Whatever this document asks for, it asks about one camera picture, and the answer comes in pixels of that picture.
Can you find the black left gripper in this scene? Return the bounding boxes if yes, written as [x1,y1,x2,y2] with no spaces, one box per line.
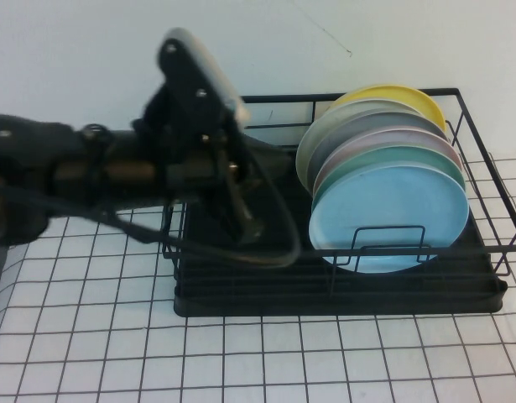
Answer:
[133,90,294,245]

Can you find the light blue plate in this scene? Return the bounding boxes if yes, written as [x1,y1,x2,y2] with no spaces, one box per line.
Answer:
[308,165,471,275]

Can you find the cream white plate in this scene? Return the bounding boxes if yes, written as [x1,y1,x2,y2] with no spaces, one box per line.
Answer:
[294,99,426,196]

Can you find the grey plate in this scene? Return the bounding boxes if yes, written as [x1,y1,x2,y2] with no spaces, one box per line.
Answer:
[306,109,450,198]

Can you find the green plate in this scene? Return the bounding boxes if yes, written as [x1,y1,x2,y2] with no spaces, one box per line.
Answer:
[310,144,467,211]

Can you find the pink plate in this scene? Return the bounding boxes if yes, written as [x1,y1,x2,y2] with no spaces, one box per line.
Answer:
[312,128,464,198]

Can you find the yellow plate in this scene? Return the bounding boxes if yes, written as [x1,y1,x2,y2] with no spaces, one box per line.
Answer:
[331,83,447,135]

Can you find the black plastic drip tray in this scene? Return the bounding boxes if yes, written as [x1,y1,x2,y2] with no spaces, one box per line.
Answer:
[173,143,508,318]

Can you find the white black-grid tablecloth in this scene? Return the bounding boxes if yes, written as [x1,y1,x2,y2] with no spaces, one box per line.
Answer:
[0,153,516,403]

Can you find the black camera cable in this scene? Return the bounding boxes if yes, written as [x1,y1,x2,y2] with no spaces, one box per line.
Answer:
[0,157,301,270]

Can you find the black wire dish rack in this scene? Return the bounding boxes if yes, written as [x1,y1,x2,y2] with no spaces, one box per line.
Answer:
[162,86,516,296]

